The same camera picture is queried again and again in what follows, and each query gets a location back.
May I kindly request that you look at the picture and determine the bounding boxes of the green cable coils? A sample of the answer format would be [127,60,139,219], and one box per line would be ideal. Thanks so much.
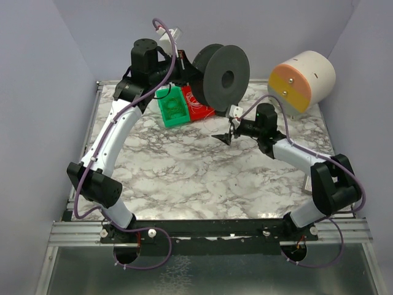
[163,97,185,121]

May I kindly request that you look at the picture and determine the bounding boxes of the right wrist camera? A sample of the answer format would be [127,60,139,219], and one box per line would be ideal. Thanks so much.
[227,105,243,129]

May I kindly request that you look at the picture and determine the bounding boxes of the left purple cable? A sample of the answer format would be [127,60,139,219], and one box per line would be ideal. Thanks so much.
[73,18,179,271]

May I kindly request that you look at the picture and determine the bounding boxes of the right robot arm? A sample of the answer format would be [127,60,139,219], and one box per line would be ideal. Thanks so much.
[213,103,361,235]

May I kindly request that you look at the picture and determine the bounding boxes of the red plastic bin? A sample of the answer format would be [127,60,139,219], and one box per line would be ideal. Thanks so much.
[181,85,216,122]

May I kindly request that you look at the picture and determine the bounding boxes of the white cable coils in bin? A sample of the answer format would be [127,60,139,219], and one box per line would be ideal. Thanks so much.
[185,92,216,117]

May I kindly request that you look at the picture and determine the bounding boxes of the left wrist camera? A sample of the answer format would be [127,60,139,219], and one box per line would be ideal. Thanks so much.
[158,27,184,55]

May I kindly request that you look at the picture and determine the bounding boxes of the green plastic bin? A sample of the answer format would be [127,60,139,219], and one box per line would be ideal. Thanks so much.
[155,86,190,128]

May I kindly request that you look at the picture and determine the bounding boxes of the small white box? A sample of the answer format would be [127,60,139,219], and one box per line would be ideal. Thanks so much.
[302,175,312,195]

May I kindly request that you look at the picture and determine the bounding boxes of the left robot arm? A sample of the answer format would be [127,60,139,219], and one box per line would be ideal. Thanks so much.
[66,35,195,231]

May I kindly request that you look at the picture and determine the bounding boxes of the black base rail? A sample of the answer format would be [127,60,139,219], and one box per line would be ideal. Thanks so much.
[100,218,318,256]

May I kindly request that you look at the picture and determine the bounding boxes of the black spool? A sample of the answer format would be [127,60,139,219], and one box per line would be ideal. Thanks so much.
[190,44,250,112]

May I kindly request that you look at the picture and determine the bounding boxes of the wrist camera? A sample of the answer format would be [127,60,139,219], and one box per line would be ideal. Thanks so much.
[158,27,184,55]
[227,105,243,129]

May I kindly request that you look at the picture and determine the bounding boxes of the large cylinder drum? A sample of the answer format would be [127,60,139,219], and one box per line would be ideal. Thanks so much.
[267,50,336,117]

